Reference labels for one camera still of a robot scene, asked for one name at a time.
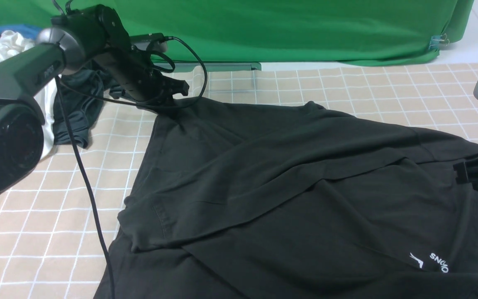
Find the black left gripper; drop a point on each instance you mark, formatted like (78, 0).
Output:
(134, 71)

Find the gray long-sleeve top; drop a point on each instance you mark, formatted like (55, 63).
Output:
(237, 201)

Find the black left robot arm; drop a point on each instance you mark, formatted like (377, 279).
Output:
(95, 33)

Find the gray metal bar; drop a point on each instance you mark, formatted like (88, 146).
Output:
(218, 66)

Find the dark teal garment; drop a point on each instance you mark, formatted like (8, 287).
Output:
(78, 92)

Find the green backdrop cloth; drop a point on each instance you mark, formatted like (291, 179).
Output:
(357, 32)

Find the blue garment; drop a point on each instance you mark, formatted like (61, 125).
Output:
(27, 31)

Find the teal binder clip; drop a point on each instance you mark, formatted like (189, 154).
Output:
(438, 42)

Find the white garment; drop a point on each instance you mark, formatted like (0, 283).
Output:
(13, 43)

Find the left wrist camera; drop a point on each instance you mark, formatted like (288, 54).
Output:
(150, 42)

